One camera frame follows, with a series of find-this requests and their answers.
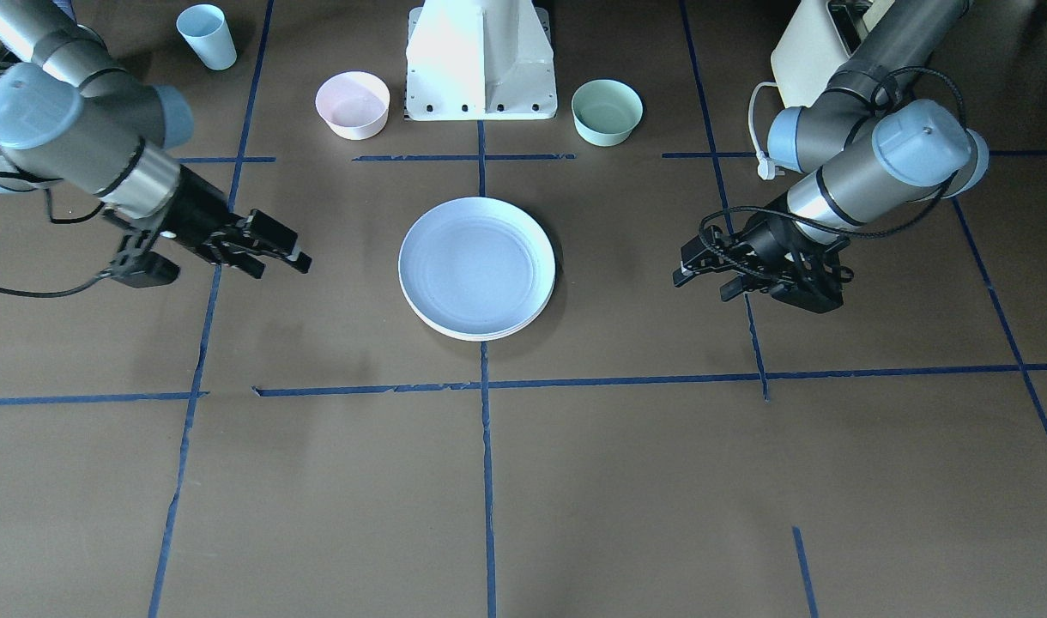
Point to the light blue cup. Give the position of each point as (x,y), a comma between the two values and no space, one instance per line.
(204,27)

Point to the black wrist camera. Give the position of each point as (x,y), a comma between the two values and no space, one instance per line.
(137,265)
(812,282)

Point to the cream white plate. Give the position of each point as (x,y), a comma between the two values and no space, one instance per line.
(476,313)

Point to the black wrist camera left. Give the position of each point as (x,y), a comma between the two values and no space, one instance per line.
(812,282)

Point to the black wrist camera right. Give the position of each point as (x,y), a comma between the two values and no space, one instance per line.
(137,265)

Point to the green bowl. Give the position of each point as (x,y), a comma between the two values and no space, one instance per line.
(606,112)

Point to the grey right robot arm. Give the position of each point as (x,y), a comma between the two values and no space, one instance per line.
(70,112)

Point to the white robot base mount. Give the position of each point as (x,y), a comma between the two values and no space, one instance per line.
(479,61)

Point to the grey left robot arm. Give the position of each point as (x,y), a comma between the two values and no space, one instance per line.
(862,150)

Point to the blue plate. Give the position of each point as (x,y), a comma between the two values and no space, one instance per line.
(476,241)

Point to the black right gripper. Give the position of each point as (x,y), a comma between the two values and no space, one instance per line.
(199,210)

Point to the pink bowl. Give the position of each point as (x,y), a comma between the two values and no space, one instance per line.
(354,105)

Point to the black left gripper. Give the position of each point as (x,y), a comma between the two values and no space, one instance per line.
(763,235)

